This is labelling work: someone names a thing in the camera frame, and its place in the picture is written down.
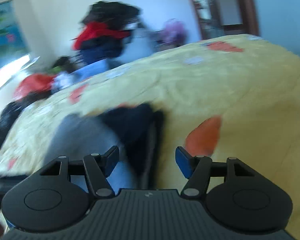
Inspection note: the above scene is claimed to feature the grey and navy child sweater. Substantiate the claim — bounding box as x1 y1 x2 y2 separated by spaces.
43 103 165 192

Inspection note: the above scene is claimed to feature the black patterned clothes heap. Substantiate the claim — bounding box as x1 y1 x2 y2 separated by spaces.
0 91 52 149

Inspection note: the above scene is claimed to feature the yellow carrot print quilt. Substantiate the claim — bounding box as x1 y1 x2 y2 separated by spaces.
0 35 300 239

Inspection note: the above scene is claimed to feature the orange plastic bag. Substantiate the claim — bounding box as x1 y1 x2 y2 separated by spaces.
13 73 56 100

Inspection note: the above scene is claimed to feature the light blue knit garment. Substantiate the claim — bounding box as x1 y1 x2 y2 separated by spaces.
72 59 108 82

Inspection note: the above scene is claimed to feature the navy garment in pile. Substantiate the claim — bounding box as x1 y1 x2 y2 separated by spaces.
79 37 123 64

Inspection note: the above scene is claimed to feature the red jacket on pile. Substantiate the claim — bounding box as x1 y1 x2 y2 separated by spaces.
72 21 130 50

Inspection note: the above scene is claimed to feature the purple plastic bag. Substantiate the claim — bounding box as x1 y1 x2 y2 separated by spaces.
161 19 187 46

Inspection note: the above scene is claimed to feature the black garment on pile top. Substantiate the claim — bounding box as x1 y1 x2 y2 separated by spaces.
81 1 141 30

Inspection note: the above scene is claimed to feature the lotus flower wall painting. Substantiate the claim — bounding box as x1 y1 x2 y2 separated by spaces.
0 0 30 69

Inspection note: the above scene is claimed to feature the brown wooden door frame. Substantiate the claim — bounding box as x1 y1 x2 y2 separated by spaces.
190 0 260 40

